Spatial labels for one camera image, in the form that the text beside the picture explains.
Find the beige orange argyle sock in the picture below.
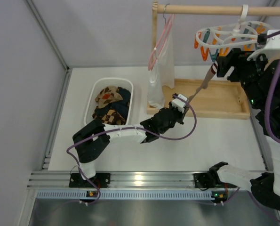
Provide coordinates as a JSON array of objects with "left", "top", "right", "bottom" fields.
[{"left": 95, "top": 86, "right": 123, "bottom": 109}]

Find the brown argyle sock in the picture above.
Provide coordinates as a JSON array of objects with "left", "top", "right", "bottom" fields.
[{"left": 92, "top": 108, "right": 126, "bottom": 125}]

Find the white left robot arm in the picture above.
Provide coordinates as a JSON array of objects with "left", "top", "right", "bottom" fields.
[{"left": 72, "top": 94, "right": 190, "bottom": 180}]

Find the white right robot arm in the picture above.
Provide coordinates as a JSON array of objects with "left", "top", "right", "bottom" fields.
[{"left": 208, "top": 48, "right": 280, "bottom": 211}]

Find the white sock clip hanger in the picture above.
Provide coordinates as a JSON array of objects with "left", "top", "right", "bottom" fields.
[{"left": 194, "top": 4, "right": 273, "bottom": 62}]

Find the wooden clothes rack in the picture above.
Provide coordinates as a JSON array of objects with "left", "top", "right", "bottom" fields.
[{"left": 148, "top": 0, "right": 280, "bottom": 119}]

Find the white hanging cloth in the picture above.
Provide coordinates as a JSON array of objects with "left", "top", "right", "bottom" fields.
[{"left": 147, "top": 32, "right": 175, "bottom": 109}]

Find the dark navy ribbed sock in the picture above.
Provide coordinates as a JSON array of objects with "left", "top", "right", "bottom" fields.
[{"left": 112, "top": 87, "right": 131, "bottom": 116}]

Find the white perforated plastic basket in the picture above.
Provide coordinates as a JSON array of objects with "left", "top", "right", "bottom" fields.
[{"left": 83, "top": 77, "right": 134, "bottom": 126}]

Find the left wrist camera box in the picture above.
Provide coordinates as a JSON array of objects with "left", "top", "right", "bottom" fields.
[{"left": 171, "top": 94, "right": 188, "bottom": 113}]

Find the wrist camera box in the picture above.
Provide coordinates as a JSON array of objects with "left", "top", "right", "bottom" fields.
[
  {"left": 247, "top": 30, "right": 280, "bottom": 61},
  {"left": 171, "top": 94, "right": 188, "bottom": 113}
]

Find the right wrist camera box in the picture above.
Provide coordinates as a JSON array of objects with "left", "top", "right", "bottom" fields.
[{"left": 247, "top": 30, "right": 280, "bottom": 61}]

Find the pink wire hanger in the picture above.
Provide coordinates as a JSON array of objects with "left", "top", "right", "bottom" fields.
[{"left": 148, "top": 14, "right": 176, "bottom": 71}]

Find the aluminium mounting rail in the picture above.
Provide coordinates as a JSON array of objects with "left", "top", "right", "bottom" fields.
[{"left": 27, "top": 171, "right": 202, "bottom": 189}]

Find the grey slotted cable duct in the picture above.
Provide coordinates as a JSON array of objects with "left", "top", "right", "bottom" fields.
[{"left": 37, "top": 190, "right": 225, "bottom": 201}]

